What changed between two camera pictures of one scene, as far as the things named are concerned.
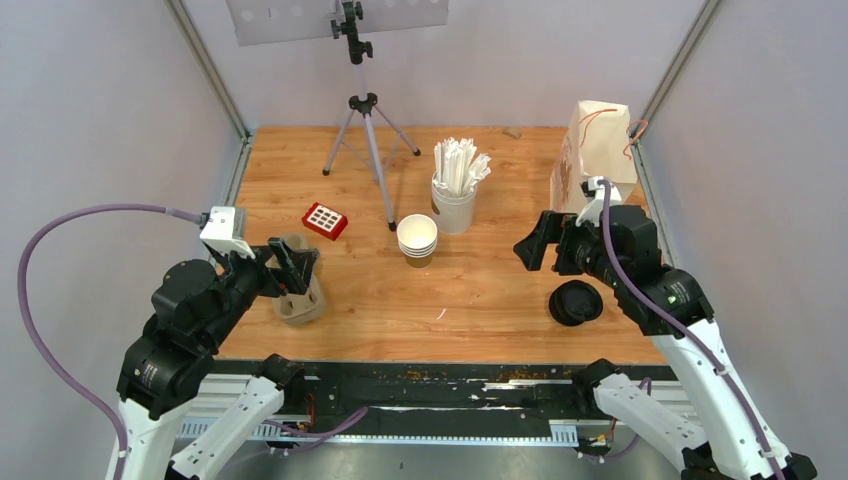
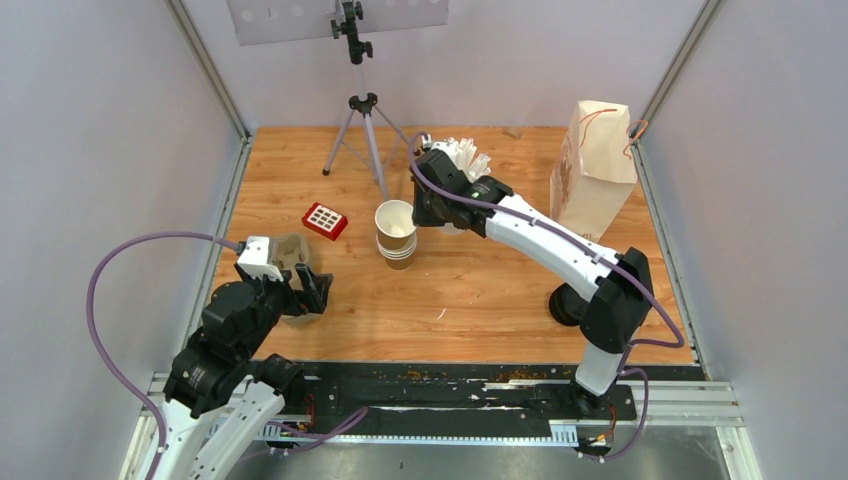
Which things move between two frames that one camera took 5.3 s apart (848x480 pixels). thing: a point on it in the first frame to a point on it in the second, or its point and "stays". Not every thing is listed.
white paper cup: x=417 y=239 to x=396 y=242
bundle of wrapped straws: x=455 y=171 stays
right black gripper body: x=578 y=251 to x=427 y=210
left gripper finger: x=304 y=260 to x=316 y=288
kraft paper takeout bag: x=598 y=144 stays
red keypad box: x=324 y=221 stays
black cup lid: x=573 y=302 stays
